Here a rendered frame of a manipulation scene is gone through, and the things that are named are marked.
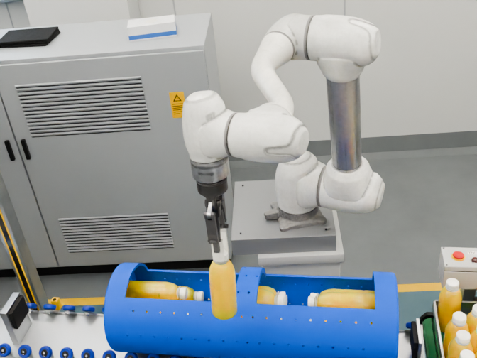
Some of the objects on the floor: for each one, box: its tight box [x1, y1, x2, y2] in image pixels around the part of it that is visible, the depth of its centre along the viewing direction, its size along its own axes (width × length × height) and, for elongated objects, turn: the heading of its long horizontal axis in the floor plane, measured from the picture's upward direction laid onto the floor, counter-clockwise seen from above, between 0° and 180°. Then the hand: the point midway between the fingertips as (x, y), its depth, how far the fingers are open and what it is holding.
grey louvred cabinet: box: [0, 13, 234, 277], centre depth 355 cm, size 54×215×145 cm, turn 96°
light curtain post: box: [0, 172, 52, 311], centre depth 245 cm, size 6×6×170 cm
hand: (219, 245), depth 153 cm, fingers closed on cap, 4 cm apart
